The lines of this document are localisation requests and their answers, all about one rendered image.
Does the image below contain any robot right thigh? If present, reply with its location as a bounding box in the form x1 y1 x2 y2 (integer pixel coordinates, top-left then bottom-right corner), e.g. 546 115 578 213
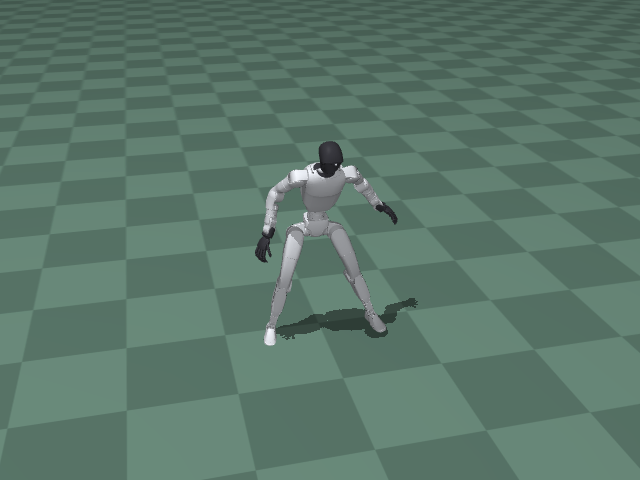
278 222 305 293

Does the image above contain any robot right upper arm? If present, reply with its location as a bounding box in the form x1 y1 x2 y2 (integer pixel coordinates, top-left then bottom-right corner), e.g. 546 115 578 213
269 169 308 203

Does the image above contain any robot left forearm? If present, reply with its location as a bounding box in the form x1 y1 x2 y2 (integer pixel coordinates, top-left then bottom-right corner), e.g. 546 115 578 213
362 178 383 211

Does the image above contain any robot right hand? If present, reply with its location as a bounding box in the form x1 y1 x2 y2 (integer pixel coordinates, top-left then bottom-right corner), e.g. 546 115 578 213
255 227 275 263

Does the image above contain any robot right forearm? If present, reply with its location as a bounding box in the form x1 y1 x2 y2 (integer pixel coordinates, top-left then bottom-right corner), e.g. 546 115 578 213
263 191 279 234

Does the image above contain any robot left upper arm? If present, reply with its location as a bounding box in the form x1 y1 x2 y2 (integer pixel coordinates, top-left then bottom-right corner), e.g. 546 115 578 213
343 165 369 193

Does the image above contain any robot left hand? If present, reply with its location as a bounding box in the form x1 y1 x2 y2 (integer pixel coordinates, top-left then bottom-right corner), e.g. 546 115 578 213
376 202 398 225

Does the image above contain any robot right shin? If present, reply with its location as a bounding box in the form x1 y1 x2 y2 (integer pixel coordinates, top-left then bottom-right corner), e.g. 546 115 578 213
268 277 287 329

